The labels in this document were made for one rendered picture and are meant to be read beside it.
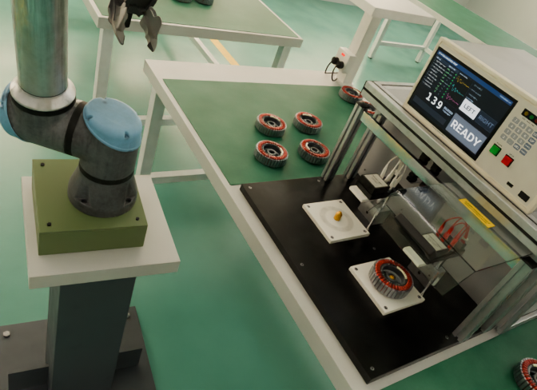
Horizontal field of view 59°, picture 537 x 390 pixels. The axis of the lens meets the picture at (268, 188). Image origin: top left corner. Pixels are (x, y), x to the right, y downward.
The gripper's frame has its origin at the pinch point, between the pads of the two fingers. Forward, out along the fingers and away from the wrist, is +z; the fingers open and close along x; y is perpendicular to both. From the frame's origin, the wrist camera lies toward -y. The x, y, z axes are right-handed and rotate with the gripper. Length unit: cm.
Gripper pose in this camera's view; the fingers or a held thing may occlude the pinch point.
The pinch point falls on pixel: (136, 45)
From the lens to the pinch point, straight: 108.8
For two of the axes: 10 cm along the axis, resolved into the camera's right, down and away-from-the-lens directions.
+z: 1.7, 9.5, -2.8
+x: 7.9, 0.3, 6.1
